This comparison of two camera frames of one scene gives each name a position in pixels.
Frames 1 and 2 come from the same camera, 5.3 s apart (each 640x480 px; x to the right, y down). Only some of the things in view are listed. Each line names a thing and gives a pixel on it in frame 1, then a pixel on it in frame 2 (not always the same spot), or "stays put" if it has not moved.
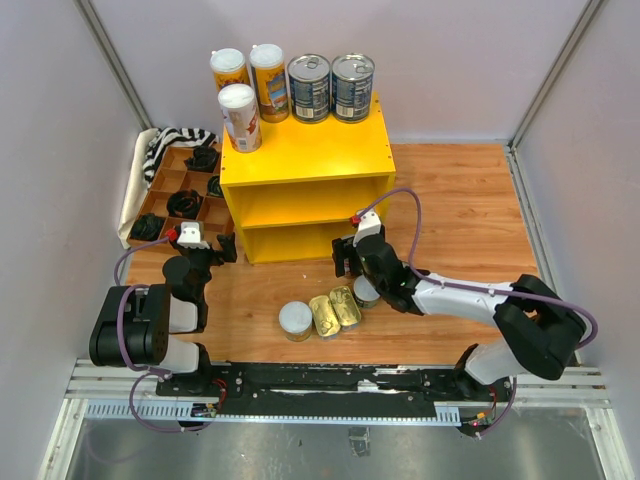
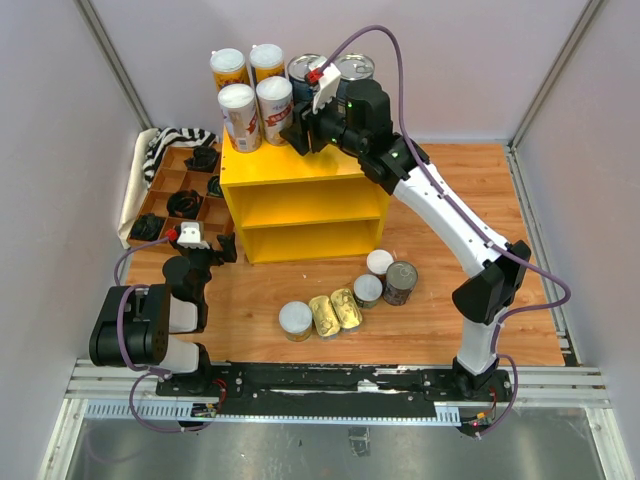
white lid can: [365, 294] stays put
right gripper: [343, 248] → [296, 134]
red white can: [241, 116] stays put
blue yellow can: [228, 65] stays put
